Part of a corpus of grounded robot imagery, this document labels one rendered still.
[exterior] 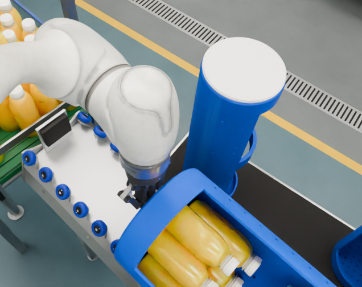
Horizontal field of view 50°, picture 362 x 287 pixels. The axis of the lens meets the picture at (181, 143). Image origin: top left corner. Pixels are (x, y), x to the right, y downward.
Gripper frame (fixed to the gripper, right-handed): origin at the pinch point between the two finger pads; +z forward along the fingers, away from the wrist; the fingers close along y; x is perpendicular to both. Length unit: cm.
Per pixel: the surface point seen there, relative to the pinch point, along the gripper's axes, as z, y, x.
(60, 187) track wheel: 18.4, 8.1, -25.0
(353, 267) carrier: 100, -74, 65
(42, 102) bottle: 14, -5, -48
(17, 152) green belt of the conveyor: 26, 8, -47
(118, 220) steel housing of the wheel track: 23.3, 2.4, -8.1
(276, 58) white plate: 12, -70, -9
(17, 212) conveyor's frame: 112, 18, -75
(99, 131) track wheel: 17.9, -11.5, -30.9
